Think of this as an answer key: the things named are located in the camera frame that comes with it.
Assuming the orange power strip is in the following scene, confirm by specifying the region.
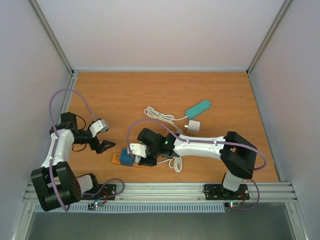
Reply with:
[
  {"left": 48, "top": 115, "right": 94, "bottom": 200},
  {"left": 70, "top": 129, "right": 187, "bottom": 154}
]
[{"left": 111, "top": 153, "right": 144, "bottom": 168}]

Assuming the blue cube socket adapter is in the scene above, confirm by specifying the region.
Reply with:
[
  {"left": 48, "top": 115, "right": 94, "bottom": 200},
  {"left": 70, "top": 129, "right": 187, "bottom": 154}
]
[{"left": 119, "top": 148, "right": 135, "bottom": 167}]

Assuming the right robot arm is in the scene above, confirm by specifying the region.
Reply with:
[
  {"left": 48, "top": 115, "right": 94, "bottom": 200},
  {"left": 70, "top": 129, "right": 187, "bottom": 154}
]
[{"left": 137, "top": 128, "right": 257, "bottom": 198}]

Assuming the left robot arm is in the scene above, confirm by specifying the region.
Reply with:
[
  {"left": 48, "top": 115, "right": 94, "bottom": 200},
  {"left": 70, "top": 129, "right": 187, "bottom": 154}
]
[{"left": 31, "top": 112, "right": 116, "bottom": 212}]

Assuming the white cube socket adapter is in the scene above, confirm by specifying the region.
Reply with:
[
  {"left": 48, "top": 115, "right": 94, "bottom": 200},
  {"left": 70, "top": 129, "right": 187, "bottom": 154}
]
[{"left": 184, "top": 120, "right": 201, "bottom": 135}]

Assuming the left small circuit board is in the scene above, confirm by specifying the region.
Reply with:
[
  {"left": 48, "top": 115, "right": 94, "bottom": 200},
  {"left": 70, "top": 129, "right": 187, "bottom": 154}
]
[{"left": 87, "top": 201, "right": 104, "bottom": 211}]

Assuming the small circuit board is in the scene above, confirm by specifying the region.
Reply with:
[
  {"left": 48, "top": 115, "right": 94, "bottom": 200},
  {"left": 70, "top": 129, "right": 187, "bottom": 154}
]
[
  {"left": 224, "top": 201, "right": 242, "bottom": 209},
  {"left": 87, "top": 201, "right": 104, "bottom": 211}
]

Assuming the teal power strip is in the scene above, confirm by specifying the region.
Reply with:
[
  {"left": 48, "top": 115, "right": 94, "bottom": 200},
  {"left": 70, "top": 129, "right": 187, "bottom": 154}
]
[{"left": 185, "top": 99, "right": 212, "bottom": 120}]

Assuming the right small circuit board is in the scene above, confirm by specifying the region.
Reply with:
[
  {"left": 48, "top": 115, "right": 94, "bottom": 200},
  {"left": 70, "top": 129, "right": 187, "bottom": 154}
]
[{"left": 224, "top": 201, "right": 242, "bottom": 209}]

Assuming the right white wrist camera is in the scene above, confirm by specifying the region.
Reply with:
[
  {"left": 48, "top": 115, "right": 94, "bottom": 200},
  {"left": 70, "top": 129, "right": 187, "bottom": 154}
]
[{"left": 127, "top": 143, "right": 147, "bottom": 158}]

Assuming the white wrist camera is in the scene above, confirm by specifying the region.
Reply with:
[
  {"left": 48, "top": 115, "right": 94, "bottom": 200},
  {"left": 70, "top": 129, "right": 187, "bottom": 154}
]
[
  {"left": 127, "top": 143, "right": 147, "bottom": 158},
  {"left": 89, "top": 119, "right": 109, "bottom": 138}
]

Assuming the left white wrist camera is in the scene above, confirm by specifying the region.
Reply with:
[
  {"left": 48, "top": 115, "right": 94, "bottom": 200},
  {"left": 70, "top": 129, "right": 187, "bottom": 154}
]
[{"left": 89, "top": 119, "right": 109, "bottom": 138}]

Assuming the teal strip white cable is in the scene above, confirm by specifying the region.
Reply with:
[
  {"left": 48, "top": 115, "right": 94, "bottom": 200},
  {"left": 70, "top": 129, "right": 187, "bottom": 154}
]
[{"left": 143, "top": 106, "right": 189, "bottom": 135}]

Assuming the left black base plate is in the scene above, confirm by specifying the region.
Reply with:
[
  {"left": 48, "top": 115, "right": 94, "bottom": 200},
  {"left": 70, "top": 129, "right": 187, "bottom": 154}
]
[{"left": 81, "top": 184, "right": 117, "bottom": 201}]

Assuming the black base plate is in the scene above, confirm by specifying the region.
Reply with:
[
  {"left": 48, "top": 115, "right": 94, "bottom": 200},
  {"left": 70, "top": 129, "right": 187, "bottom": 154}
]
[
  {"left": 202, "top": 184, "right": 250, "bottom": 201},
  {"left": 81, "top": 184, "right": 117, "bottom": 201}
]

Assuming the aluminium front rail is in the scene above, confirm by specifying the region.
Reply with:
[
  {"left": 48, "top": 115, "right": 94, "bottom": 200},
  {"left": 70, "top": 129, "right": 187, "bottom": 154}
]
[{"left": 22, "top": 181, "right": 298, "bottom": 203}]

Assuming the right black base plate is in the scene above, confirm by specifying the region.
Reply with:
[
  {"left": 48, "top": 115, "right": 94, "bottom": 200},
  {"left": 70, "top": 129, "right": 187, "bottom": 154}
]
[{"left": 202, "top": 184, "right": 250, "bottom": 201}]

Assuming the grey slotted cable duct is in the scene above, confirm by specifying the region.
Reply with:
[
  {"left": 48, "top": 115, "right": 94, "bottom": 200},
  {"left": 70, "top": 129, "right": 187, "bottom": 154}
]
[{"left": 33, "top": 203, "right": 226, "bottom": 214}]

